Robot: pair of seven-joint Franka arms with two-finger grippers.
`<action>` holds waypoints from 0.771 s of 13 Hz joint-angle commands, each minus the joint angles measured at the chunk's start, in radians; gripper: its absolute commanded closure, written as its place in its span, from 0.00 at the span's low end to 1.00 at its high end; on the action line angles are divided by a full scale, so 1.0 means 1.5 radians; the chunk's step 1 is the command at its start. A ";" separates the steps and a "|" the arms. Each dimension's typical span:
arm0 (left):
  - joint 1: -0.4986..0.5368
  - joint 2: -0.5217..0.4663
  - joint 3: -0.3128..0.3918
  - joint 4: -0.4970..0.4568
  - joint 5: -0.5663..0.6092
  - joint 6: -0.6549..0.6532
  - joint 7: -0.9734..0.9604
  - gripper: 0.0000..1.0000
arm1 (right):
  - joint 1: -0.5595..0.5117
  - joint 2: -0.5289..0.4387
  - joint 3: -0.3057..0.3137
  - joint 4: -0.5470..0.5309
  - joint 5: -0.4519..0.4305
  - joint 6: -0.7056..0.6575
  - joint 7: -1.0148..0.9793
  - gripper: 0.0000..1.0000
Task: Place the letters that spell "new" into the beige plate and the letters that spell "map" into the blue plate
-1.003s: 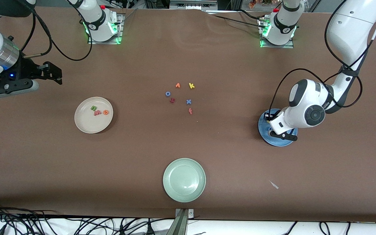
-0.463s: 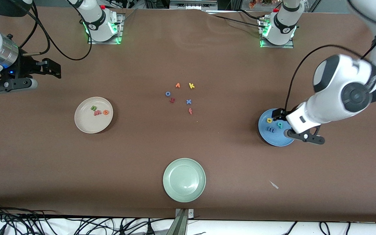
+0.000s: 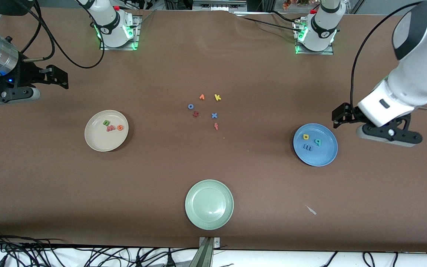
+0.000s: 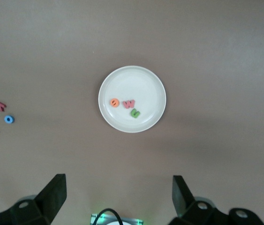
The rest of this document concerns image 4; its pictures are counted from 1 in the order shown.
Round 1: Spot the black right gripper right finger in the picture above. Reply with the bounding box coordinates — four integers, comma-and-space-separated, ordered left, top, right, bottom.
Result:
170, 175, 264, 225

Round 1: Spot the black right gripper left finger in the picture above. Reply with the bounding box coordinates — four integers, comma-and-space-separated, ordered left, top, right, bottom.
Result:
0, 173, 67, 225

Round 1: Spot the green foam letter n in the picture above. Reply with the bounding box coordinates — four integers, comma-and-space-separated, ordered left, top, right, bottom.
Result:
129, 108, 141, 119

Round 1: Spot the pink foam letter w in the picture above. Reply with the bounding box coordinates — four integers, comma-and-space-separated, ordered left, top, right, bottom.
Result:
122, 99, 136, 110

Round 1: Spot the beige plate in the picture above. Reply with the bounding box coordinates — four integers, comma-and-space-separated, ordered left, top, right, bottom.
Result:
98, 65, 167, 134

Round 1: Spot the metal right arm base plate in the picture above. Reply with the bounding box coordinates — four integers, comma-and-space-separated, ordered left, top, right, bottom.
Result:
90, 212, 144, 225

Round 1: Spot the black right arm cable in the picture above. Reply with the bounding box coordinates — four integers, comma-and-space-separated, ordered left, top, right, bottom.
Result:
95, 208, 124, 225

